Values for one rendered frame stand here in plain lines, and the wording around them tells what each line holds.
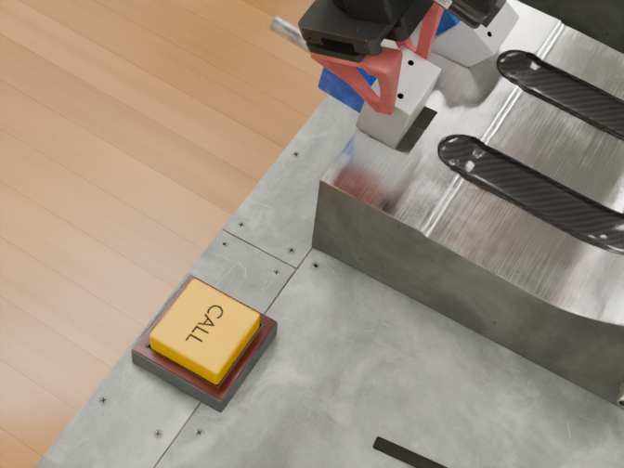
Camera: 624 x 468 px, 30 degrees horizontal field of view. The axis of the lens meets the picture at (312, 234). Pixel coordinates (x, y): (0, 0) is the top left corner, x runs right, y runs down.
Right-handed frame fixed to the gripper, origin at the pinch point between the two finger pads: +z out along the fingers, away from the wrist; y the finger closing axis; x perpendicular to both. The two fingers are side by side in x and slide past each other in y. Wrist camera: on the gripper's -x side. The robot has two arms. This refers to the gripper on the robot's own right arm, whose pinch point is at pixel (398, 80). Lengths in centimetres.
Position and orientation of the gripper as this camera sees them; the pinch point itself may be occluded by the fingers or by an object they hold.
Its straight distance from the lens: 87.8
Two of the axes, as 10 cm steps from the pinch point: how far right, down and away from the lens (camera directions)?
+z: 2.7, 6.2, 7.4
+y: 5.1, -7.4, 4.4
